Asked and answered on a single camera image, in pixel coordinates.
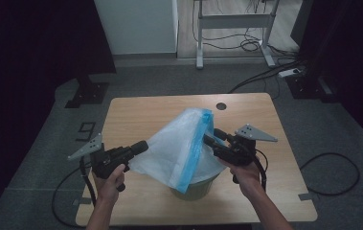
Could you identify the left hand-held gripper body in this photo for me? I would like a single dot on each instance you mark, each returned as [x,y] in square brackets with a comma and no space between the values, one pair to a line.
[105,163]

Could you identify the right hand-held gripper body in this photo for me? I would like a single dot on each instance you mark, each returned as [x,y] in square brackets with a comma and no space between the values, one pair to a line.
[239,153]

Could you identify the white bag with blue band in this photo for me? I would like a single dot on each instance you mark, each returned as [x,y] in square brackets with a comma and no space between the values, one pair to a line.
[169,150]

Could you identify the green plastic trash bin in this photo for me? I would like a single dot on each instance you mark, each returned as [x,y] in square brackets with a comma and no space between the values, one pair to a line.
[198,191]

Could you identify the person's right hand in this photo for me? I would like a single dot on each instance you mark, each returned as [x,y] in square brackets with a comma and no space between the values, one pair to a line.
[247,179]

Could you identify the person's left hand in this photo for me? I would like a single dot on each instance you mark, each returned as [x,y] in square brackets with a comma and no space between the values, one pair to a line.
[107,190]

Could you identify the round black table grommet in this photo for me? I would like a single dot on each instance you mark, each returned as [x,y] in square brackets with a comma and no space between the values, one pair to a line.
[221,106]

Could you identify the grey tape piece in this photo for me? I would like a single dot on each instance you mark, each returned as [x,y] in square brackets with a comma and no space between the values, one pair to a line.
[83,201]
[306,196]

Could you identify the black stand base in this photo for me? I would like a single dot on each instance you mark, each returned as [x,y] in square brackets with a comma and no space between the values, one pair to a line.
[306,87]
[88,94]

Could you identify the white power strip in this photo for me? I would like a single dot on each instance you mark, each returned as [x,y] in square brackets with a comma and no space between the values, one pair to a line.
[288,73]

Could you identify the white cabinet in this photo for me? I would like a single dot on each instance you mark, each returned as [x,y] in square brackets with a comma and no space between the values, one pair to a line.
[137,25]

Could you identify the dark curtain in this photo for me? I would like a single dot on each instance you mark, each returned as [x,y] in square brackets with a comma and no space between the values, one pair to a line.
[26,64]
[354,64]

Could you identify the white metal desk frame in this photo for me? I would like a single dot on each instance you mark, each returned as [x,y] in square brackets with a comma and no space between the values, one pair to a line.
[233,21]

